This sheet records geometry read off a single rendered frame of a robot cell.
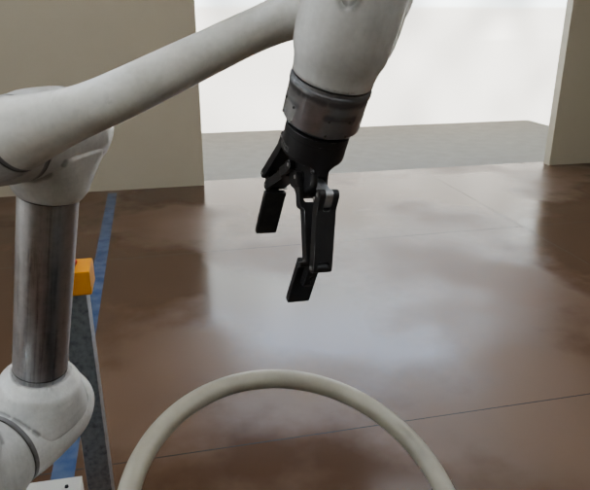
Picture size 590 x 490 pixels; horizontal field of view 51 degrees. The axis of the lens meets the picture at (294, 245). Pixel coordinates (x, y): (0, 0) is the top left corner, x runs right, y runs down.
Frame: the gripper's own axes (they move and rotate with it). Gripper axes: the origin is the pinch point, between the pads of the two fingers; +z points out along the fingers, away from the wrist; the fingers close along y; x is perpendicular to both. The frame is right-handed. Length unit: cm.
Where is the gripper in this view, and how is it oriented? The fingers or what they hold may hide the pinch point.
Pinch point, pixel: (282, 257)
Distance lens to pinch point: 82.0
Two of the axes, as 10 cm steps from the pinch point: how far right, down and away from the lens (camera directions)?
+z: -2.2, 7.6, 6.1
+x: 9.2, -0.5, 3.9
